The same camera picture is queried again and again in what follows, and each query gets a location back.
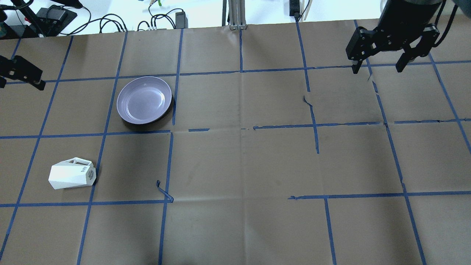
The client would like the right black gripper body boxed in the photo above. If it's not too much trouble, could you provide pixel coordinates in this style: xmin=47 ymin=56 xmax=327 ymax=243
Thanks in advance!
xmin=346 ymin=24 xmax=440 ymax=61

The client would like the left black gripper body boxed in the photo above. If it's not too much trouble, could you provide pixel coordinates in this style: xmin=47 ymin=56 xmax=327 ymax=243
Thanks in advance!
xmin=0 ymin=55 xmax=43 ymax=88

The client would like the white faceted cup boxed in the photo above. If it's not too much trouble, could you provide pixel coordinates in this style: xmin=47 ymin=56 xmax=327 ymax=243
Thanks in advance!
xmin=48 ymin=157 xmax=96 ymax=190

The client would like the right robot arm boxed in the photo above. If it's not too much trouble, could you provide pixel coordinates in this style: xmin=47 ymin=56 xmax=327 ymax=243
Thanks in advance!
xmin=346 ymin=0 xmax=470 ymax=74

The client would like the lavender plate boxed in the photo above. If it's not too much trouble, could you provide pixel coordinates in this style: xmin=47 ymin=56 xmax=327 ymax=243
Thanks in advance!
xmin=116 ymin=77 xmax=173 ymax=125

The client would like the black electronics box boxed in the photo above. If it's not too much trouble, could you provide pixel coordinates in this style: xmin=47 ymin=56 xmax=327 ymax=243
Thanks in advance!
xmin=3 ymin=5 xmax=77 ymax=39

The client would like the brown paper table cover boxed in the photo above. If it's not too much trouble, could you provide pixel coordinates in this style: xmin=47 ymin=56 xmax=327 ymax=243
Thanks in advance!
xmin=1 ymin=16 xmax=470 ymax=265

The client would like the black power adapter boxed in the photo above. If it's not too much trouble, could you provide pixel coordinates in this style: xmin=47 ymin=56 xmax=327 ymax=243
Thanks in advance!
xmin=174 ymin=11 xmax=188 ymax=29

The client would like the black cable bundle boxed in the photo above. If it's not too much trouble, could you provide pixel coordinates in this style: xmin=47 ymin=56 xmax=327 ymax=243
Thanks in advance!
xmin=59 ymin=4 xmax=177 ymax=35

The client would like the aluminium frame post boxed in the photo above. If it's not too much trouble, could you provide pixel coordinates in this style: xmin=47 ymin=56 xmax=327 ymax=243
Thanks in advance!
xmin=222 ymin=0 xmax=247 ymax=31

